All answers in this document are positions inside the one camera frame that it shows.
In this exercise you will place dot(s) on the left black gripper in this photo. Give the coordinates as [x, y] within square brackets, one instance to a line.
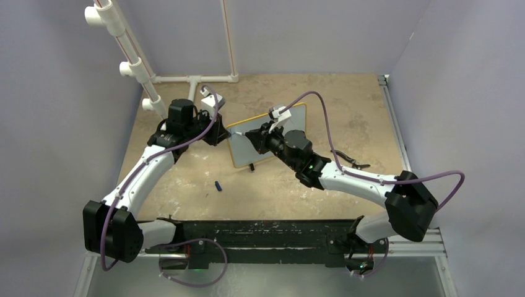
[218, 132]

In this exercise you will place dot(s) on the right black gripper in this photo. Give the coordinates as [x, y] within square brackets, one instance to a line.
[261, 137]

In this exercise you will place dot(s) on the yellow framed whiteboard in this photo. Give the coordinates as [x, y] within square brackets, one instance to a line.
[241, 150]

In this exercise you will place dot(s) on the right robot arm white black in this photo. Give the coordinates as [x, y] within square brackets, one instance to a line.
[408, 205]

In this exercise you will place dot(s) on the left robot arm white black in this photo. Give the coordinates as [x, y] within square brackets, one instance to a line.
[110, 225]

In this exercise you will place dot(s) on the black pliers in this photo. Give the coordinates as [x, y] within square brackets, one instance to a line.
[354, 163]

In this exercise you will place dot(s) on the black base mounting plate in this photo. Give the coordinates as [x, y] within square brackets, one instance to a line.
[331, 242]

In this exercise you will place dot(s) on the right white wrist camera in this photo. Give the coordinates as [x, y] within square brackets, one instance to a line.
[279, 115]

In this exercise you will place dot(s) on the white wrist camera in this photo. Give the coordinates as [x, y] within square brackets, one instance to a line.
[279, 115]
[211, 103]

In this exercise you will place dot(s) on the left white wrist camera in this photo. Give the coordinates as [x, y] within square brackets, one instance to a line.
[211, 103]

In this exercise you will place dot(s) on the aluminium rail frame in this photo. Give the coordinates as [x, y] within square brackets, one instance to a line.
[366, 266]

